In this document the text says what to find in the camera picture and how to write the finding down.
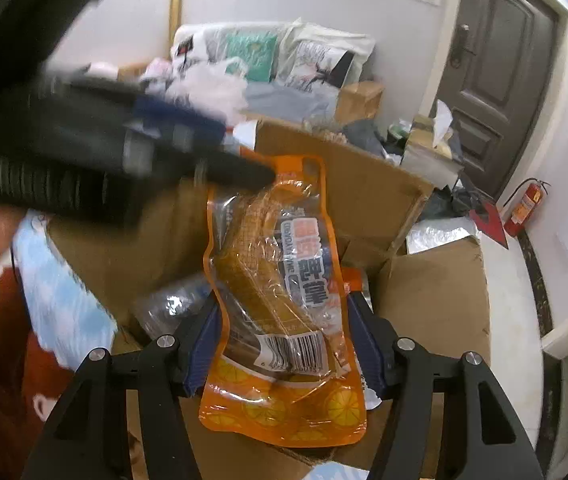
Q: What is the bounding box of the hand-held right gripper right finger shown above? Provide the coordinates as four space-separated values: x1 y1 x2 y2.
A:
346 290 545 480

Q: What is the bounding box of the large cardboard box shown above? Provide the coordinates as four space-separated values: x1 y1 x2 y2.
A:
46 115 493 480

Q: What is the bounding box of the tree print pillow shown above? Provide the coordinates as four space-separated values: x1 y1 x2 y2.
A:
276 35 366 92

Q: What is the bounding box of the dark grey bag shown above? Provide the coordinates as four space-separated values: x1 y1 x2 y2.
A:
343 119 401 162

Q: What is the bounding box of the blue printed blanket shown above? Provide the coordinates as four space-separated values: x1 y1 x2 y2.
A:
11 210 120 372

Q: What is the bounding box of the red fire extinguisher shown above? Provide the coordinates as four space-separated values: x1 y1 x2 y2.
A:
501 177 553 239

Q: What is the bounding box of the brown door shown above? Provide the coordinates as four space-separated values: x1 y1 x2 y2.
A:
436 0 566 202

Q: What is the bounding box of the red triangular sign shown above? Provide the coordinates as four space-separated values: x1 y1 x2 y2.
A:
469 200 510 250

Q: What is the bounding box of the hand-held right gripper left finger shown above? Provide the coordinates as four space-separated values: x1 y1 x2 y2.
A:
21 297 222 480

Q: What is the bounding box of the teal print pillow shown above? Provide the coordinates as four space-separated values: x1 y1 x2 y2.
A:
223 31 279 83

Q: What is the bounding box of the white plastic bag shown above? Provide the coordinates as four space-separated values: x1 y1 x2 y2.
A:
164 57 251 127

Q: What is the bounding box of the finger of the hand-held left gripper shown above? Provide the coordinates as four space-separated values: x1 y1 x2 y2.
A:
191 151 277 190
131 95 230 153

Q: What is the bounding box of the orange snack packet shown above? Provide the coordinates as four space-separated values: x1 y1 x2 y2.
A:
199 154 369 447

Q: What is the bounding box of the wooden post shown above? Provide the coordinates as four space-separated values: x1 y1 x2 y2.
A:
168 0 184 57

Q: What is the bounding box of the black white print pillow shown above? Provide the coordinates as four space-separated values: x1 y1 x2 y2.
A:
173 30 217 73

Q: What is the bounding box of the silver foil bag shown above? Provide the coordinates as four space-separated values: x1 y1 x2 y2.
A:
406 219 481 257

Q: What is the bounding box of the tissue box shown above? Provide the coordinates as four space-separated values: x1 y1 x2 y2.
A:
403 100 466 187

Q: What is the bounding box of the clear plastic bottle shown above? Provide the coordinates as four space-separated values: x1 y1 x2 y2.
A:
131 272 216 347

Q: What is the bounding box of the door handle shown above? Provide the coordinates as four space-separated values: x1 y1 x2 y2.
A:
451 23 478 69

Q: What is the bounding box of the small brown box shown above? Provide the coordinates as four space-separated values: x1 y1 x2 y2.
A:
336 81 385 122

